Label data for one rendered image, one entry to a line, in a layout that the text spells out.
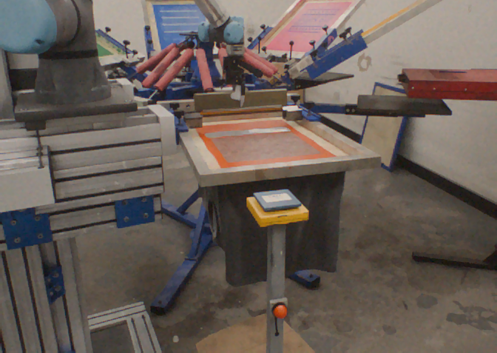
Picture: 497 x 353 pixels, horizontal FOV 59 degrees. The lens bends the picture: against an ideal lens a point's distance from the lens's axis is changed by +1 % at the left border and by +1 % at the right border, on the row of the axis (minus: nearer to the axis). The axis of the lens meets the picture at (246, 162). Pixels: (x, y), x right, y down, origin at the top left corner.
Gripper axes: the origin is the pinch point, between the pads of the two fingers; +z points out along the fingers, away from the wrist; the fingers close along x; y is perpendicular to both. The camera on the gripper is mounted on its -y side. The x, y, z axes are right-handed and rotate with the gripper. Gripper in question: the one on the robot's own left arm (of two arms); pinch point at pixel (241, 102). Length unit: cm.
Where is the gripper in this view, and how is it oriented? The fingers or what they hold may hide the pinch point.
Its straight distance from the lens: 190.3
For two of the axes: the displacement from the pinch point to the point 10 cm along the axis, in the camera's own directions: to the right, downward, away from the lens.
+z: 0.1, 9.4, 3.3
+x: 2.7, 3.1, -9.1
